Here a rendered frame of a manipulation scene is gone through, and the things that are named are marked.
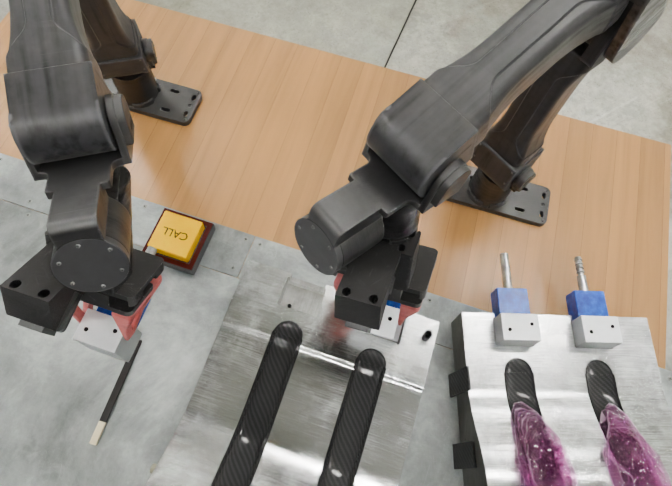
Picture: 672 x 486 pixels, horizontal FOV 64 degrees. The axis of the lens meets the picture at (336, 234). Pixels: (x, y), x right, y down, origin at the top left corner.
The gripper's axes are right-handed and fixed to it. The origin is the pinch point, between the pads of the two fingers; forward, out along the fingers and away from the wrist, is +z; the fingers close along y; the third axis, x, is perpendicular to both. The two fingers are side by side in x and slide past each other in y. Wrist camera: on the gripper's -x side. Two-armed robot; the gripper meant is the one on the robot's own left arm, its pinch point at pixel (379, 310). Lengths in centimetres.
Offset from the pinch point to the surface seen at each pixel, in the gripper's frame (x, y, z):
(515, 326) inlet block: 8.2, 16.3, 6.0
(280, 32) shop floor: 143, -78, 37
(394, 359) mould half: -1.8, 2.8, 6.2
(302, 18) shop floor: 152, -73, 35
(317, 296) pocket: 3.4, -9.3, 5.1
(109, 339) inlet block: -15.3, -26.0, -2.2
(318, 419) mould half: -11.1, -3.7, 8.9
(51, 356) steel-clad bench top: -13.4, -41.3, 11.9
